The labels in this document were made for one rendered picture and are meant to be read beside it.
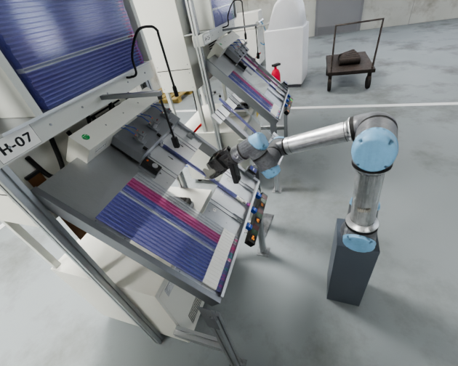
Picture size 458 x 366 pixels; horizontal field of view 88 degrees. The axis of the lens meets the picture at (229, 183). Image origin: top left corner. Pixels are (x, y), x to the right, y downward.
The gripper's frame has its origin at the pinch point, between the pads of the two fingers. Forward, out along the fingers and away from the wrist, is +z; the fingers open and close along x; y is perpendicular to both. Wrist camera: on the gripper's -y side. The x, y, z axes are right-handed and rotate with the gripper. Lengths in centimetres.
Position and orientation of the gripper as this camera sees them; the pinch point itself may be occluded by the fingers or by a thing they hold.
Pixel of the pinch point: (208, 176)
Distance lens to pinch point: 115.4
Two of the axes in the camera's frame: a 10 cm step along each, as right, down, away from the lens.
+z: -7.1, 3.6, 6.1
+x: -2.9, 6.3, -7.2
